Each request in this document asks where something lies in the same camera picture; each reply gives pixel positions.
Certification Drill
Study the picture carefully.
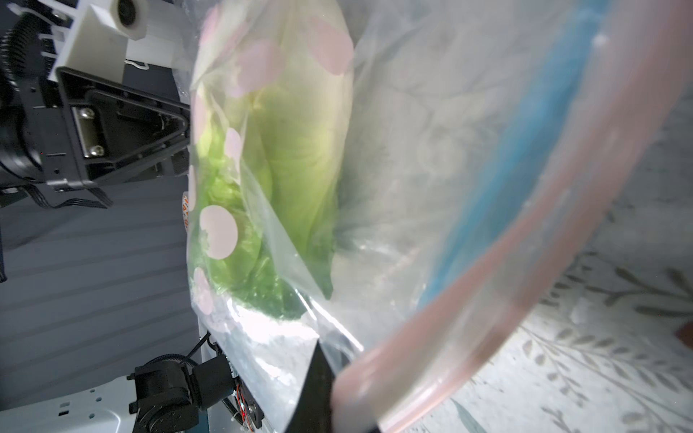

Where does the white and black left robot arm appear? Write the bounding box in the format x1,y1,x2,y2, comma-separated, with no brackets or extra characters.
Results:
1,1,237,432

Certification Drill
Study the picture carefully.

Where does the clear zip-top bag blue seal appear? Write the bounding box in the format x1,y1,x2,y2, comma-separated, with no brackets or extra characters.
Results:
418,1,611,308

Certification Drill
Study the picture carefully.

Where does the clear zip-top bag pink seal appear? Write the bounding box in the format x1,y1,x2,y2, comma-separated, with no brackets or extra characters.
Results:
191,1,692,432

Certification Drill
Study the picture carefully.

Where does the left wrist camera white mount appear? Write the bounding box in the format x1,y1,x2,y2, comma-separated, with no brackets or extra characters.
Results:
1,0,191,87

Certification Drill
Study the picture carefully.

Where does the chinese cabbage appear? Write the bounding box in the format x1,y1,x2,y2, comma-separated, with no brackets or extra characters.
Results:
187,1,354,320

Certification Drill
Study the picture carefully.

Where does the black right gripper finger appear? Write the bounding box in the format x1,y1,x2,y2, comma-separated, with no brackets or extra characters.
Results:
285,343,333,433

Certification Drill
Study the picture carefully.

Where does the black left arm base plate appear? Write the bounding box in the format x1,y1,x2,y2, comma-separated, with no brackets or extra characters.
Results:
234,376,265,432

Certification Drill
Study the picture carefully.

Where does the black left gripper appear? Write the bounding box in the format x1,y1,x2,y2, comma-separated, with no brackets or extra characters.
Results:
1,67,191,189

